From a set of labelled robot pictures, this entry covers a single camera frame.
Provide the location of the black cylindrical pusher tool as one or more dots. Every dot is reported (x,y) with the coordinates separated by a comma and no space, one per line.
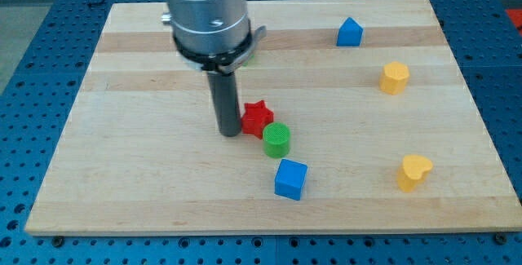
(223,89)

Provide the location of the yellow heart block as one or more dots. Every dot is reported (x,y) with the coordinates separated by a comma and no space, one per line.
(413,170)

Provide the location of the green cylinder block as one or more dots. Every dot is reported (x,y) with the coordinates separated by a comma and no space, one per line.
(276,140)

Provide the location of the red star block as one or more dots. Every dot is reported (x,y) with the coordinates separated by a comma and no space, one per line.
(255,118)

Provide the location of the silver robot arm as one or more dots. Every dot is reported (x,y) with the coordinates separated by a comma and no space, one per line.
(209,27)

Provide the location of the wooden board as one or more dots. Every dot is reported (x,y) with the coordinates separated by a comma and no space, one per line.
(141,155)

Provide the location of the blue pentagon block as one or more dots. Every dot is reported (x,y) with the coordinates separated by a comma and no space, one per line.
(350,33)

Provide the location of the blue cube block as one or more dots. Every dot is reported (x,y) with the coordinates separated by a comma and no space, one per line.
(290,179)

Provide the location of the yellow hexagon block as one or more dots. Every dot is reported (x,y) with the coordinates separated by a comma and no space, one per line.
(394,78)

